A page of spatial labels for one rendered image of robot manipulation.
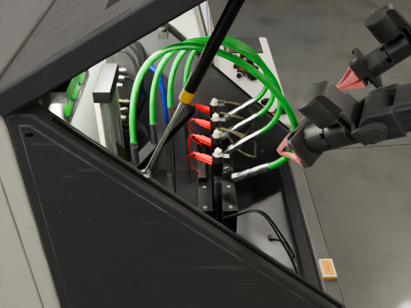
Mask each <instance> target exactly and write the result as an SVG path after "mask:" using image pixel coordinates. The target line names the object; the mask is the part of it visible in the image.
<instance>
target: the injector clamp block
mask: <svg viewBox="0 0 411 308"><path fill-rule="evenodd" d="M230 145H231V143H230V140H229V139H222V150H225V149H227V148H228V146H230ZM205 154H206V155H209V156H210V146H208V145H205ZM228 167H230V168H231V169H232V172H231V173H229V174H227V176H225V177H223V178H222V179H221V203H220V218H219V219H215V220H221V224H222V225H224V226H226V227H227V228H229V229H230V230H232V231H233V232H235V233H236V232H237V216H234V217H232V218H224V217H225V216H228V215H233V214H236V213H238V208H237V198H236V191H235V182H234V181H233V180H232V174H233V173H234V170H233V164H232V154H231V155H230V158H224V163H223V169H227V168H228ZM206 174H207V181H206V182H198V208H199V209H200V210H201V211H203V212H204V213H206V214H207V215H209V216H210V217H212V218H213V197H212V188H213V180H212V174H211V165H209V164H207V163H206Z"/></svg>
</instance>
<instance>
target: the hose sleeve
mask: <svg viewBox="0 0 411 308"><path fill-rule="evenodd" d="M270 170H271V169H269V168H268V163H265V164H262V165H259V166H256V167H253V168H251V169H246V170H243V171H241V172H238V174H237V176H238V178H239V179H240V180H243V179H246V178H249V177H252V176H255V175H258V174H263V173H264V172H268V171H270Z"/></svg>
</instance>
